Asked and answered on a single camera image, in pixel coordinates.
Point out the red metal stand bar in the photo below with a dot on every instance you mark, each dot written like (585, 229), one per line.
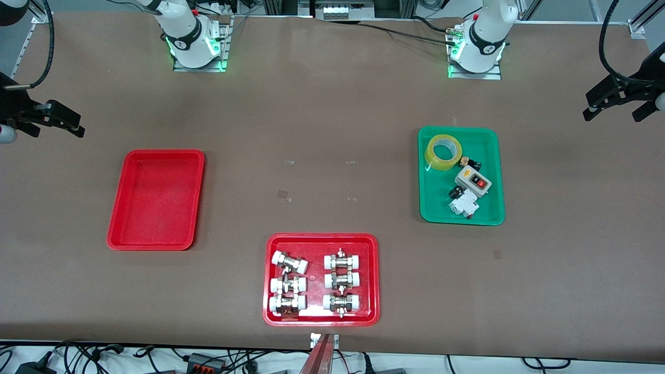
(319, 358)

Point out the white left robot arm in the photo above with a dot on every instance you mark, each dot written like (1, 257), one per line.
(483, 41)

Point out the white power strip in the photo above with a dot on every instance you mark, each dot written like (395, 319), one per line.
(348, 11)

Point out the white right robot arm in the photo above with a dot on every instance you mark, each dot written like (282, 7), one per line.
(184, 31)

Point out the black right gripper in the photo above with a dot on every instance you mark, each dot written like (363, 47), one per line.
(11, 105)

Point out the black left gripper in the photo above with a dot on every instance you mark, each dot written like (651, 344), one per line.
(646, 76)

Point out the yellow clear packing tape roll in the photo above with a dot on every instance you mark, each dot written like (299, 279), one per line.
(434, 158)

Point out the white capped metal pipe fitting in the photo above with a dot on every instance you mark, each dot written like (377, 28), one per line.
(342, 261)
(289, 262)
(287, 284)
(342, 280)
(287, 304)
(341, 303)

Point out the green plastic tray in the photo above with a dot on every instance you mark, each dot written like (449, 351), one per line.
(436, 197)

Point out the small black electrical component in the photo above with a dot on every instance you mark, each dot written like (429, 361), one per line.
(455, 192)

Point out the small brass black connector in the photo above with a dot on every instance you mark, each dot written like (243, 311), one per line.
(471, 163)

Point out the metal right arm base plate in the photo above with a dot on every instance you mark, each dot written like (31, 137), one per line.
(224, 47)

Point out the red plastic tray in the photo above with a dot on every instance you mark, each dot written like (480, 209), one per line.
(156, 202)
(317, 280)

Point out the grey push button switch box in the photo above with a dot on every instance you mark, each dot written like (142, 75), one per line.
(473, 182)

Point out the white circuit breaker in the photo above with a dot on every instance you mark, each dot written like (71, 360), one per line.
(465, 204)

